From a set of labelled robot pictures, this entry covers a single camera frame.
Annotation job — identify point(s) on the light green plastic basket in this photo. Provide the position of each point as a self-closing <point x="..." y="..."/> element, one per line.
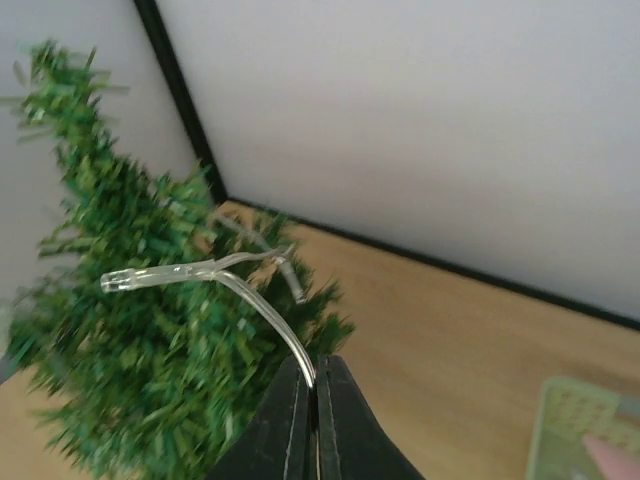
<point x="568" y="410"/>

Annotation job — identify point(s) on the pink paper triangle ornament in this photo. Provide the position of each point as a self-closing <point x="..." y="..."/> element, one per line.
<point x="613" y="463"/>

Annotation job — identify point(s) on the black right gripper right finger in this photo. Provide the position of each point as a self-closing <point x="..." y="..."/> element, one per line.
<point x="351" y="442"/>

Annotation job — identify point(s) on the small green christmas tree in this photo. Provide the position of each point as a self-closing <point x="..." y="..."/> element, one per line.
<point x="158" y="382"/>

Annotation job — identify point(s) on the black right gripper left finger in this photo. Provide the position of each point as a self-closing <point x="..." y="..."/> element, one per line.
<point x="275" y="444"/>

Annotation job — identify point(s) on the black corner frame post left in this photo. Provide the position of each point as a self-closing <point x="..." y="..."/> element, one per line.
<point x="152" y="21"/>

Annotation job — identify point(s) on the clear led string lights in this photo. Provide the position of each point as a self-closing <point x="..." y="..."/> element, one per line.
<point x="217" y="270"/>

